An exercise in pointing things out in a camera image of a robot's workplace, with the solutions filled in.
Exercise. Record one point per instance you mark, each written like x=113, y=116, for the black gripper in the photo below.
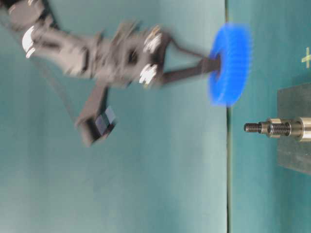
x=134, y=56

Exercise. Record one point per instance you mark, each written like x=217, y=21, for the large blue plastic gear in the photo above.
x=233, y=45

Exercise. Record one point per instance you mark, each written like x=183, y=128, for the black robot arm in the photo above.
x=41, y=37

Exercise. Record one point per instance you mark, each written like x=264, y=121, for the stepped metal shaft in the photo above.
x=279, y=128

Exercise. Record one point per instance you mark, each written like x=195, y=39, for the grey metal base block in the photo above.
x=294, y=104

